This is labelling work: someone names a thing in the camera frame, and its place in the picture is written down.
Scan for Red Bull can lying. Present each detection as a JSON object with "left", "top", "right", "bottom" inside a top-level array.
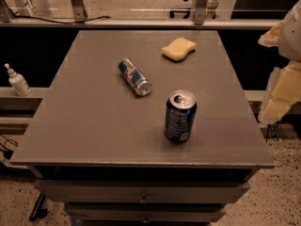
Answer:
[{"left": 119, "top": 58, "right": 151, "bottom": 96}]

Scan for grey drawer cabinet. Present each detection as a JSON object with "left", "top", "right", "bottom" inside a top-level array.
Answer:
[{"left": 11, "top": 30, "right": 274, "bottom": 226}]

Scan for white pump bottle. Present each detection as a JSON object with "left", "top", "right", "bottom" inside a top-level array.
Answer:
[{"left": 5, "top": 63, "right": 31, "bottom": 97}]

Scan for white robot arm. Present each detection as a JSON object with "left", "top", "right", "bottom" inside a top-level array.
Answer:
[{"left": 258, "top": 0, "right": 301, "bottom": 125}]

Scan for lower grey drawer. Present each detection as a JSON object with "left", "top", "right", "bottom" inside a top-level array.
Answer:
[{"left": 65, "top": 203, "right": 226, "bottom": 223}]

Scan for grey drawer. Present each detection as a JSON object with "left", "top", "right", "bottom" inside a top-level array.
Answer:
[
  {"left": 65, "top": 203, "right": 226, "bottom": 223},
  {"left": 36, "top": 180, "right": 250, "bottom": 204}
]

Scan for black floor cables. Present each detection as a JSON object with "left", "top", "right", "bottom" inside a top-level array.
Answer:
[{"left": 0, "top": 133, "right": 19, "bottom": 164}]

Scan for black cable on ledge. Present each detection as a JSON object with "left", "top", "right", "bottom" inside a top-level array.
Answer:
[{"left": 8, "top": 8, "right": 111, "bottom": 24}]

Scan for left metal bracket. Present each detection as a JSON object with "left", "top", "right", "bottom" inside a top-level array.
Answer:
[{"left": 71, "top": 0, "right": 87, "bottom": 23}]

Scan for upper grey drawer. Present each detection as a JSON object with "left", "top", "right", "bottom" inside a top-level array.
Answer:
[{"left": 36, "top": 180, "right": 250, "bottom": 204}]

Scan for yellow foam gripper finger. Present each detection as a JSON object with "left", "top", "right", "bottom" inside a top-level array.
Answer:
[{"left": 258, "top": 61, "right": 301, "bottom": 125}]

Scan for metal bracket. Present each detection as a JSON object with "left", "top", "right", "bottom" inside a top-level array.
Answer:
[
  {"left": 192, "top": 0, "right": 208, "bottom": 25},
  {"left": 71, "top": 0, "right": 87, "bottom": 23}
]

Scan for blue Pepsi can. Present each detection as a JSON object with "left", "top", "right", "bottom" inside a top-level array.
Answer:
[{"left": 165, "top": 89, "right": 198, "bottom": 143}]

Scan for right metal bracket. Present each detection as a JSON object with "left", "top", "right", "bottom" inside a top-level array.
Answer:
[{"left": 192, "top": 0, "right": 208, "bottom": 25}]

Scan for yellow sponge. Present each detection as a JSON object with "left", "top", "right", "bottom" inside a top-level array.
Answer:
[{"left": 161, "top": 38, "right": 197, "bottom": 62}]

